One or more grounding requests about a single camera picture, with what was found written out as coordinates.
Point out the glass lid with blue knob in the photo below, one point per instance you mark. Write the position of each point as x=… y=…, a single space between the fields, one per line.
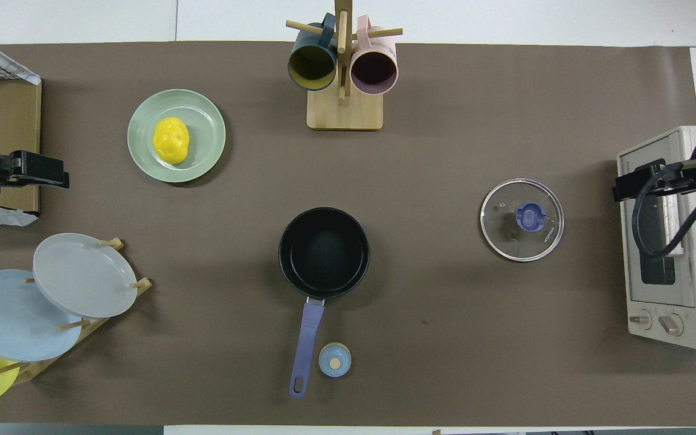
x=522 y=220

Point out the grey plate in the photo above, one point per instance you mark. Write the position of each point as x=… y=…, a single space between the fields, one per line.
x=85 y=275

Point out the white patterned cloth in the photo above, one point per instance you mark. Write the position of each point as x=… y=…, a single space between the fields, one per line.
x=3 y=60

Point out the wooden plate rack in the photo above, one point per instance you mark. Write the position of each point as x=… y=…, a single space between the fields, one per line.
x=91 y=326

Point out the light green plate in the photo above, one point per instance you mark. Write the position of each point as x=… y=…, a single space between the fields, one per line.
x=206 y=130

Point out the brown table mat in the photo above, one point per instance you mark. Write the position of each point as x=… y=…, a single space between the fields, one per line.
x=444 y=151

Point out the yellow lemon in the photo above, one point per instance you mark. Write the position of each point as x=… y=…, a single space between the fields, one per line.
x=171 y=140

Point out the light blue plate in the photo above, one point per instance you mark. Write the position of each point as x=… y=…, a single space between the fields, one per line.
x=9 y=317

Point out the small blue round timer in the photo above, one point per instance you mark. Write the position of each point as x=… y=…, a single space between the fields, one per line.
x=335 y=360

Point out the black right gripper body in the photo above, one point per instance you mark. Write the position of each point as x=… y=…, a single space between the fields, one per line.
x=677 y=175

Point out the dark teal mug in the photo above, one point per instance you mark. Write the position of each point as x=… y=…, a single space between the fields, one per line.
x=312 y=63

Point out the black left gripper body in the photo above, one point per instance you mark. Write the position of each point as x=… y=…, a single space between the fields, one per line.
x=5 y=168

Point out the wooden mug tree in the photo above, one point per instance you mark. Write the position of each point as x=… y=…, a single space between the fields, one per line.
x=345 y=112

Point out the pink mug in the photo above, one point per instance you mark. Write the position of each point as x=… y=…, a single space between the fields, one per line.
x=374 y=69

